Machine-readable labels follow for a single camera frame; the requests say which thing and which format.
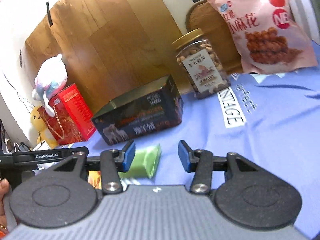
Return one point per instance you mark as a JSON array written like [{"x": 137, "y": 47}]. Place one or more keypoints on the pastel plush toy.
[{"x": 50, "y": 80}]

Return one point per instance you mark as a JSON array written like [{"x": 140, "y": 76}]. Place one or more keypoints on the yellow plush toy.
[{"x": 43, "y": 132}]

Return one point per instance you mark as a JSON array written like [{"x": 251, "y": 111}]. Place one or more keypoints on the left hand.
[{"x": 7, "y": 220}]

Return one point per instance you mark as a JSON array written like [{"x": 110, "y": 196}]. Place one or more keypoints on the orange snack packet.
[{"x": 94, "y": 179}]

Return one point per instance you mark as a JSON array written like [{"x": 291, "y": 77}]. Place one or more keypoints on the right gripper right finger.
[{"x": 243, "y": 192}]

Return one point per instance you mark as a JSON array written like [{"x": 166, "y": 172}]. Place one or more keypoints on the wood grain backdrop sheet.
[{"x": 108, "y": 46}]

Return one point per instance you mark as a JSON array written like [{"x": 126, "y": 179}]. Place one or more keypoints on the black tape strip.
[{"x": 48, "y": 14}]

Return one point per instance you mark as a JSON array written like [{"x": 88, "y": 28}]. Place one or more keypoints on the green snack packet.
[{"x": 144, "y": 164}]

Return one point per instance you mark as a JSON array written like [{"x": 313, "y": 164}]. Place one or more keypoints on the nut jar gold lid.
[{"x": 195, "y": 54}]

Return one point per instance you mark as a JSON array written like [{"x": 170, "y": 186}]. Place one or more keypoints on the dark open snack box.
[{"x": 144, "y": 110}]

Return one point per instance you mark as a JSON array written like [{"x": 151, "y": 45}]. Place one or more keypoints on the pink snack bag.
[{"x": 265, "y": 36}]

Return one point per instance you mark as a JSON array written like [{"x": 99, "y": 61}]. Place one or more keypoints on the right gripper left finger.
[{"x": 61, "y": 195}]

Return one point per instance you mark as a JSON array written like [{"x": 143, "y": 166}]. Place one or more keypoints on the red gift box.
[{"x": 72, "y": 121}]

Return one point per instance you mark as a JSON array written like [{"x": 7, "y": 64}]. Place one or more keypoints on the round wooden tray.
[{"x": 202, "y": 15}]

